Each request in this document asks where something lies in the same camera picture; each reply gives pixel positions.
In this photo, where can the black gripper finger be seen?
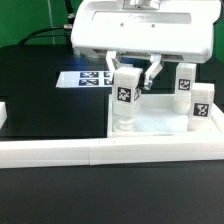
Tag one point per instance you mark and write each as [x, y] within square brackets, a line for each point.
[153, 70]
[113, 62]

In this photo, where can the white square tabletop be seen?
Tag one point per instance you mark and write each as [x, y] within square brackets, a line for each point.
[157, 118]

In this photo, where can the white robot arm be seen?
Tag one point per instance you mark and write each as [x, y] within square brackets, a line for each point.
[157, 30]

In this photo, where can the white sheet with tag markers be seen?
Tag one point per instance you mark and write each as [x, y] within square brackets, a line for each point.
[83, 79]

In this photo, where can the white front fence bar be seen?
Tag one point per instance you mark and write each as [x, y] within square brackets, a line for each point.
[45, 153]

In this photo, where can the white fence bar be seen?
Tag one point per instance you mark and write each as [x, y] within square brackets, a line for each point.
[45, 153]
[3, 114]

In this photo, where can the white left fence bar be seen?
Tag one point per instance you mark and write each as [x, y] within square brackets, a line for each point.
[3, 114]

